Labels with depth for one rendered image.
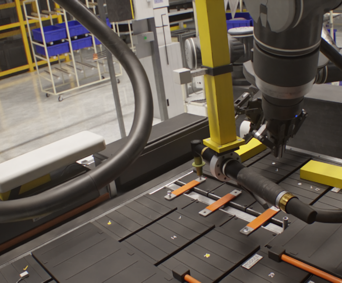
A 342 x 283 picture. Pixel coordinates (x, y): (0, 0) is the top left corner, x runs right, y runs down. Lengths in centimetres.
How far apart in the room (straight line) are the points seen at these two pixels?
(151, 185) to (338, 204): 57
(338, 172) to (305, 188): 11
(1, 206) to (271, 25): 45
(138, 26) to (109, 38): 315
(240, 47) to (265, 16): 198
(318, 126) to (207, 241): 153
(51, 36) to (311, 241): 625
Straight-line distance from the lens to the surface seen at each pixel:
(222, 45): 96
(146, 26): 390
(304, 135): 244
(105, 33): 70
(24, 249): 112
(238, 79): 263
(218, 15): 95
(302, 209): 84
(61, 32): 692
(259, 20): 61
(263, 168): 128
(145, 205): 114
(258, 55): 64
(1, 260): 111
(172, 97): 497
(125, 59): 67
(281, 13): 57
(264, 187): 92
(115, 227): 107
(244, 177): 97
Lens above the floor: 158
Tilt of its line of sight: 22 degrees down
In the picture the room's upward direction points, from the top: 8 degrees counter-clockwise
